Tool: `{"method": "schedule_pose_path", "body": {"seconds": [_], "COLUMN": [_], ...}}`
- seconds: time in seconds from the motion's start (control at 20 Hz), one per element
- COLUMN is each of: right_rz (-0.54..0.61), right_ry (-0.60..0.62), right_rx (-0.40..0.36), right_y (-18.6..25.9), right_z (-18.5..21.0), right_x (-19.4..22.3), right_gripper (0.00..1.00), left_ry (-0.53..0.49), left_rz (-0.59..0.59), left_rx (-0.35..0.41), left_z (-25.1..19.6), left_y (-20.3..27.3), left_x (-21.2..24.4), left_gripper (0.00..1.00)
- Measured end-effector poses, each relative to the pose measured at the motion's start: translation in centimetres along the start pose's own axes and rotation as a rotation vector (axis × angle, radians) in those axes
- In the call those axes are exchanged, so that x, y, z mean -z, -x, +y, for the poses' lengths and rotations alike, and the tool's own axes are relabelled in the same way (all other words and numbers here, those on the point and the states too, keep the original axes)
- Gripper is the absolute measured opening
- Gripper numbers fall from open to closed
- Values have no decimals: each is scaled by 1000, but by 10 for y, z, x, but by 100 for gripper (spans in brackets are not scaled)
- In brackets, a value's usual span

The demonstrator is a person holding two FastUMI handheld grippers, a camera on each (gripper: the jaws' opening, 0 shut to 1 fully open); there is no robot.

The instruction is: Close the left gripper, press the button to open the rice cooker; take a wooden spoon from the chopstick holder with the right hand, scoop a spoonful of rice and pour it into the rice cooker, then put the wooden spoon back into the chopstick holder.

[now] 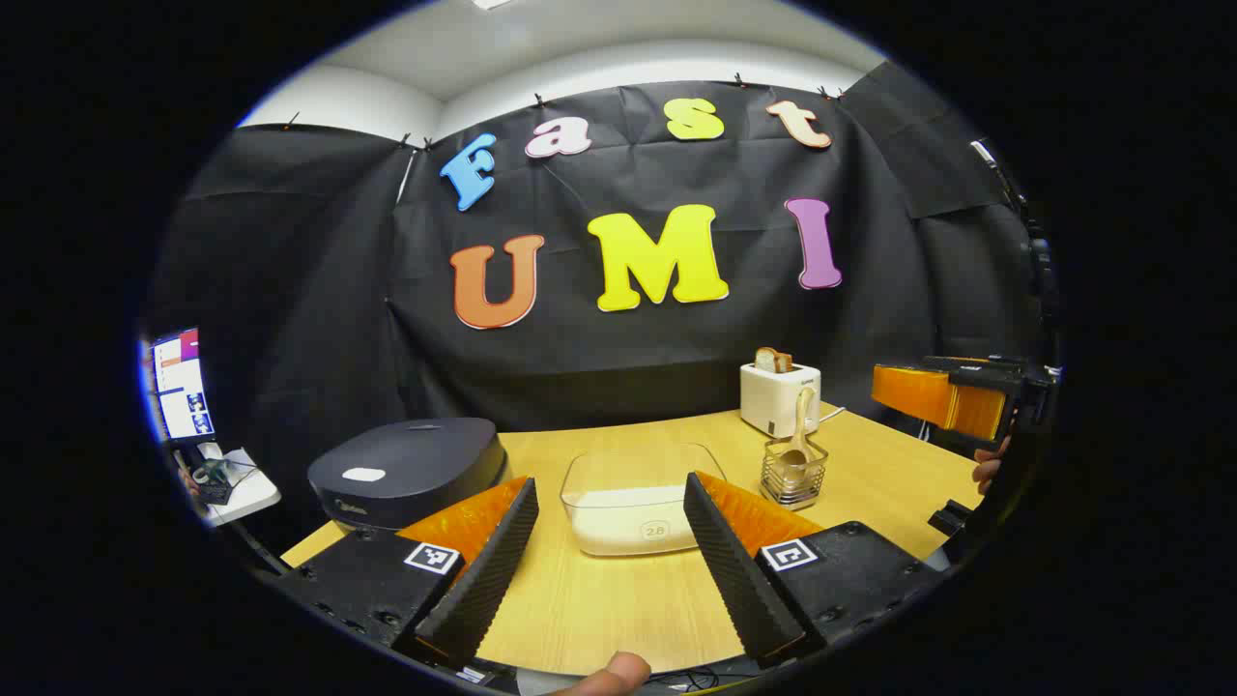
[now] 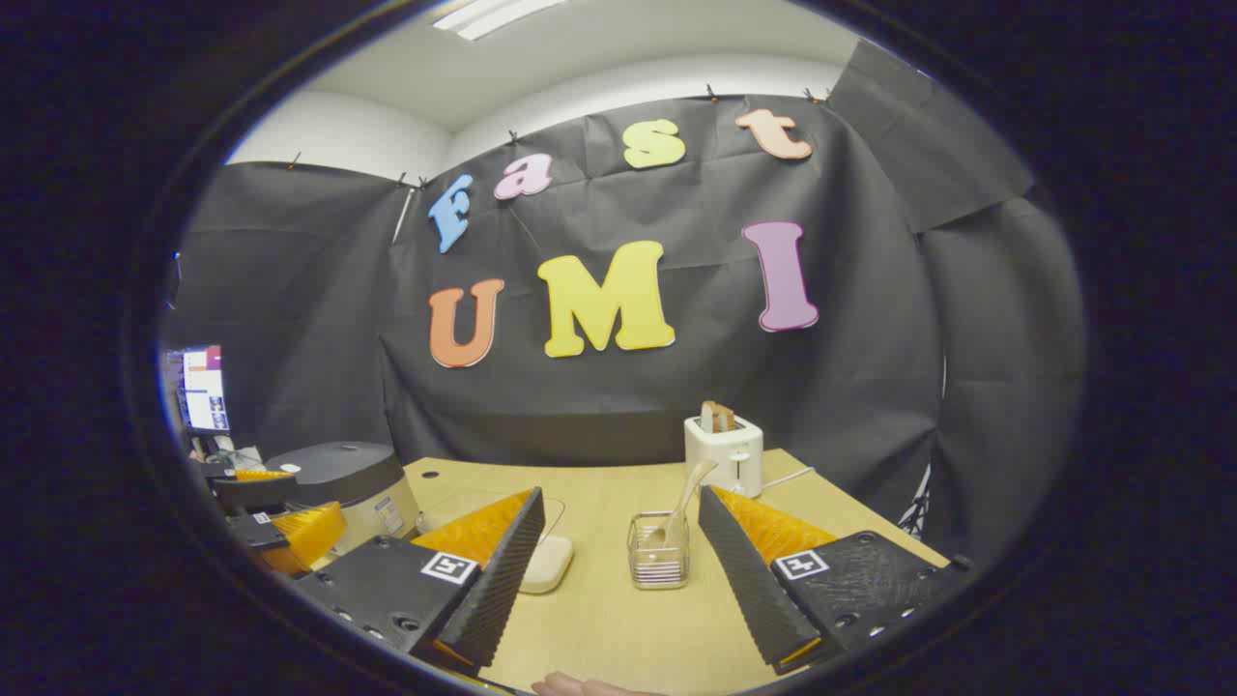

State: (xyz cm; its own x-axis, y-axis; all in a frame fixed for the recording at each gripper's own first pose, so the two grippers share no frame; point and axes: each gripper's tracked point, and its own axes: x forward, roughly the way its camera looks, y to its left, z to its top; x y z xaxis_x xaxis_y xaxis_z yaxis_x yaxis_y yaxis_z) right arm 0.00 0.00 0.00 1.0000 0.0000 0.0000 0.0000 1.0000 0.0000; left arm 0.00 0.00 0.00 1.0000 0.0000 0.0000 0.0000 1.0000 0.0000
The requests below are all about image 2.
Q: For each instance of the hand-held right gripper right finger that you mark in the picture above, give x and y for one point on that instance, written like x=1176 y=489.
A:
x=749 y=580

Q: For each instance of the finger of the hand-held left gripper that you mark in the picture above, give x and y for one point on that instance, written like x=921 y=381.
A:
x=253 y=491
x=309 y=536

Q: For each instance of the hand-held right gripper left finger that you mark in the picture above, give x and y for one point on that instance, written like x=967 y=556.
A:
x=498 y=585

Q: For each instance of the black and silver rice cooker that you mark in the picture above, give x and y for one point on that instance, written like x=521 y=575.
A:
x=338 y=474

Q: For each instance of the clear chopstick holder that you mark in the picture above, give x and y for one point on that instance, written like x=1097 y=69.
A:
x=659 y=565

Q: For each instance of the wooden spoon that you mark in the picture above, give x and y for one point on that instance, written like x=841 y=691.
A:
x=681 y=503

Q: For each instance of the computer monitor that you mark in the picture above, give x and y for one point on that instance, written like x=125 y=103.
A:
x=205 y=389

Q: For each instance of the white toaster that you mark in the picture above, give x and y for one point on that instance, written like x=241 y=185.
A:
x=725 y=454

